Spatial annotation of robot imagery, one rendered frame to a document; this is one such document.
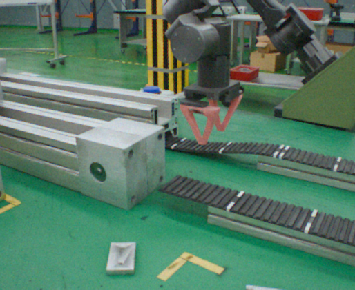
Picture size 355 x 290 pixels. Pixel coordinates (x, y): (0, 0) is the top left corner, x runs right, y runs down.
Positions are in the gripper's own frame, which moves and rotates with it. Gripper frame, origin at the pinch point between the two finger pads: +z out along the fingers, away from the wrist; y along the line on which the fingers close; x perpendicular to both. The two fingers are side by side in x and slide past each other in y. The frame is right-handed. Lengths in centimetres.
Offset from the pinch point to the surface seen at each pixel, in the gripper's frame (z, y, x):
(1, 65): -7, -4, -67
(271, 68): 79, -474, -134
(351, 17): 4, -517, -37
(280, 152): 1.0, -0.1, 13.1
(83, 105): -2.1, 3.6, -28.4
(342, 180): 3.3, 0.9, 24.1
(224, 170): 4.3, 4.8, 4.8
